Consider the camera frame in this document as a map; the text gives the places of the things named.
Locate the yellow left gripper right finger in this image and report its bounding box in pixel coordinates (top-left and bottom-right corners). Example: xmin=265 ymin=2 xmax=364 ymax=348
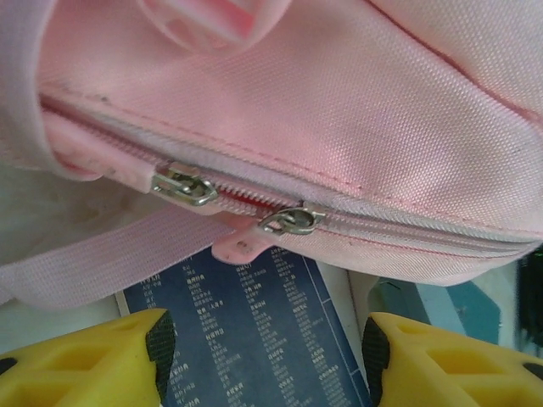
xmin=361 ymin=312 xmax=543 ymax=407

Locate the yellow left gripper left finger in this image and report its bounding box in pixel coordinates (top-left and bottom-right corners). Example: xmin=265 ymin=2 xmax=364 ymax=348
xmin=0 ymin=308 xmax=176 ymax=407

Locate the teal square notebook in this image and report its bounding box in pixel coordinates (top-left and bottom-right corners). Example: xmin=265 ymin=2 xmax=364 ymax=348
xmin=415 ymin=280 xmax=543 ymax=354

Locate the navy book with white text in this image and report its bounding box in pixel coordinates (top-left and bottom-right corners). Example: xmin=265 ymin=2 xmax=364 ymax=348
xmin=116 ymin=245 xmax=374 ymax=407

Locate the pink backpack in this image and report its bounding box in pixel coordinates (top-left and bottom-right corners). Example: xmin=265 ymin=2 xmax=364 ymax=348
xmin=0 ymin=0 xmax=543 ymax=310

